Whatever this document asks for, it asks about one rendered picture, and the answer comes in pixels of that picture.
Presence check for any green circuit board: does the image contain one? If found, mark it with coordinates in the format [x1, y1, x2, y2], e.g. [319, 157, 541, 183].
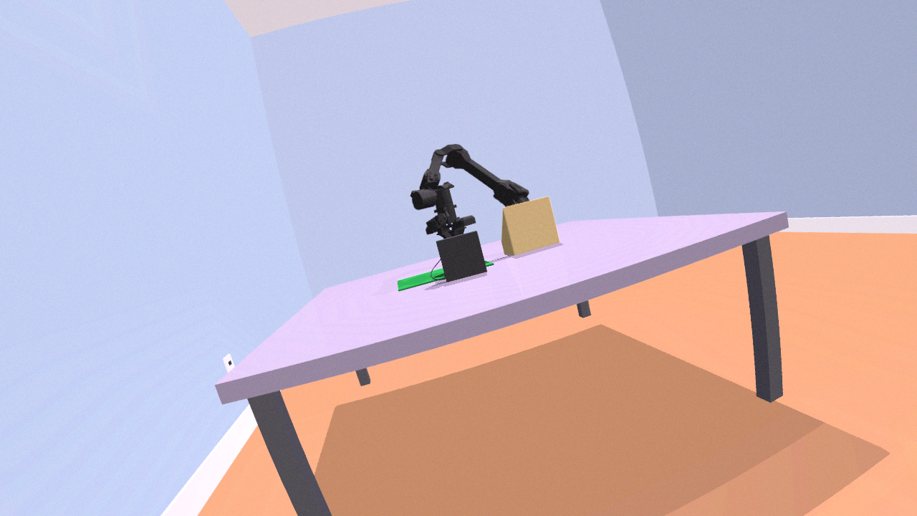
[398, 261, 494, 292]

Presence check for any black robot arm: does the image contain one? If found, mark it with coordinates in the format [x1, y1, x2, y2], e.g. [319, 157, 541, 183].
[411, 144, 529, 231]

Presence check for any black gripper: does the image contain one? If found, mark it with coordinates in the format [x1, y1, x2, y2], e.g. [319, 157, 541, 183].
[426, 202, 476, 239]

